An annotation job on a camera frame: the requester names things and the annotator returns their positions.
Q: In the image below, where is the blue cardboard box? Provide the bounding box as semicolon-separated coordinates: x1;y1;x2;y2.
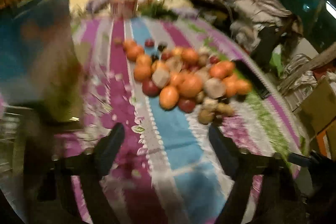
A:
1;0;83;122

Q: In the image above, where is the brown longan fruit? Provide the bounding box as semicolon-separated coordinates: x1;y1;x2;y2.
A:
198;109;215;125

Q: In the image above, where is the striped floral bed sheet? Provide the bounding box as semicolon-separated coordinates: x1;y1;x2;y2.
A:
64;17;302;223

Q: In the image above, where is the white sugarcane chunk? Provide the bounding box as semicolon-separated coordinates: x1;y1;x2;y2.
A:
202;97;219;112
151;68;170;89
203;78;226;99

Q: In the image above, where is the dark red tomato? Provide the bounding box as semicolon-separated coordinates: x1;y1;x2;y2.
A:
142;79;161;97
177;97;197;113

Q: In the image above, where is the large mandarin with stem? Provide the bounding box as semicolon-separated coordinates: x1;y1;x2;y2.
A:
178;75;203;98

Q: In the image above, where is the oval orange kumquat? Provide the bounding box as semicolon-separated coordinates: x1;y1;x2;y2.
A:
159;85;179;110

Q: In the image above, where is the red printed snack box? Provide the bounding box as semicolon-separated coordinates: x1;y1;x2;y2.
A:
110;0;138;20

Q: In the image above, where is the pile of clothes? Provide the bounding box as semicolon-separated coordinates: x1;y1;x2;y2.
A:
225;0;292;53

